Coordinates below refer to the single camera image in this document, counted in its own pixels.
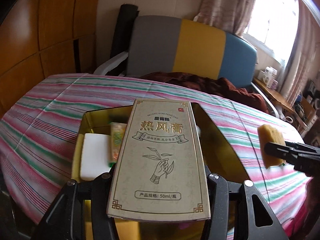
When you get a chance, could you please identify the brown sponge piece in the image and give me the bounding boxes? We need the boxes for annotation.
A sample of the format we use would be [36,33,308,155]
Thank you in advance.
[258,125,285,168]

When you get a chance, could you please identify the wooden wardrobe panel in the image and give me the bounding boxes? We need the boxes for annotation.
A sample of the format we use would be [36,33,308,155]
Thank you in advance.
[1,0,98,114]

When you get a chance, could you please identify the black rolled mat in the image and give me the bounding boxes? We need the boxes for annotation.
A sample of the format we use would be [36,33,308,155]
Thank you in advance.
[108,3,141,63]

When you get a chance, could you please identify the gold metal tray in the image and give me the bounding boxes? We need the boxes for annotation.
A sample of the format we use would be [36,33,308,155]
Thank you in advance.
[72,102,249,239]

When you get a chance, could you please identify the pink patterned curtain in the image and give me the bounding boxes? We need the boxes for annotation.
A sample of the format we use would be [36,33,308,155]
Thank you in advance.
[194,0,255,36]

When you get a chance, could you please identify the white foam block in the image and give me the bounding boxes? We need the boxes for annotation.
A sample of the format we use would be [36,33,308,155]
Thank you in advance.
[80,133,111,181]

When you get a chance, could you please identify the striped pink green bedsheet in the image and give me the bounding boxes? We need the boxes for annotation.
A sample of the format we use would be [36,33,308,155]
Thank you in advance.
[1,74,308,232]

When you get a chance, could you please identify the white product box on table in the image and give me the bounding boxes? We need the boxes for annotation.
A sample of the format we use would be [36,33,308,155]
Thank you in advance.
[257,66,278,90]

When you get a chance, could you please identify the white bed rail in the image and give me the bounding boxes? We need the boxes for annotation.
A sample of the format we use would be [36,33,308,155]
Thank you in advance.
[93,51,129,76]

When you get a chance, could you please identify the wooden side table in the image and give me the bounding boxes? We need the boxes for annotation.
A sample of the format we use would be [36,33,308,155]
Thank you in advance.
[253,78,295,113]

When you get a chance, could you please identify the person's right hand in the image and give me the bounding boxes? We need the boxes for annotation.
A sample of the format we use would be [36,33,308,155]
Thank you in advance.
[298,177,319,239]

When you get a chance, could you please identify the dark red blanket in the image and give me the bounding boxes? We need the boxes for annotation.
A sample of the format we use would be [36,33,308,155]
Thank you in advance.
[140,72,269,114]

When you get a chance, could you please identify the beige medicine box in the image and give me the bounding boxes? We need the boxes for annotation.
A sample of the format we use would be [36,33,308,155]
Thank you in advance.
[107,99,210,222]

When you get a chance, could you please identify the cluttered wooden shelf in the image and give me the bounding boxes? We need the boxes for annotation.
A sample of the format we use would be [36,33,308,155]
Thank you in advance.
[293,79,319,137]

